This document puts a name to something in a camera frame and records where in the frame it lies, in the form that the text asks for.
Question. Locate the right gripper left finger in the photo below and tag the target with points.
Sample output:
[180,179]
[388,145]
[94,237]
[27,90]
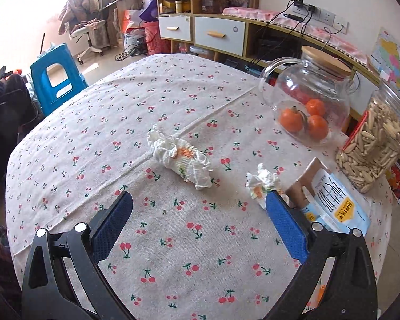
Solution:
[47,291]

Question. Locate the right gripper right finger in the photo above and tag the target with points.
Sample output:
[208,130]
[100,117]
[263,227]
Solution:
[351,290]

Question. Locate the small tissue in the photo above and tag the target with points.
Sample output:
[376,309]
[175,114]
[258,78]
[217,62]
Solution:
[262,183]

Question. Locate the white tissue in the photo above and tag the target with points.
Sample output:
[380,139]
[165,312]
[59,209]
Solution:
[181,157]

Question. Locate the blue plastic stool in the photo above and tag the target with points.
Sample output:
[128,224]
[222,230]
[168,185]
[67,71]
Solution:
[56,78]

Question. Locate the light blue milk carton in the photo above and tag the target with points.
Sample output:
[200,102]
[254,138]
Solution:
[322,198]

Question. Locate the glass jar of seeds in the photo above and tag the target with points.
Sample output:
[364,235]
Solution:
[374,145]

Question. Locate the orange tangerine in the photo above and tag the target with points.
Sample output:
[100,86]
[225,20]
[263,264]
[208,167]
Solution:
[318,128]
[292,120]
[316,107]

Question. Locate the floral cherry tablecloth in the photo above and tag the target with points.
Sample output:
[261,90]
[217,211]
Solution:
[183,253]

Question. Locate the glass teapot bamboo lid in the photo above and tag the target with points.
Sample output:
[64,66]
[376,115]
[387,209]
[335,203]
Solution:
[307,96]

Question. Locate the colourful map board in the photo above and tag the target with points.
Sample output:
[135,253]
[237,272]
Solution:
[385,59]

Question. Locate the pink cloth runner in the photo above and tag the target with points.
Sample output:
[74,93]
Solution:
[296,26]

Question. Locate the white wooden tv cabinet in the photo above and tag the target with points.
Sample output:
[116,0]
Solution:
[241,38]

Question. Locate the wall power socket strip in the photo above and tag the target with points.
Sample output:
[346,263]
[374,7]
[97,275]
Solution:
[337,23]

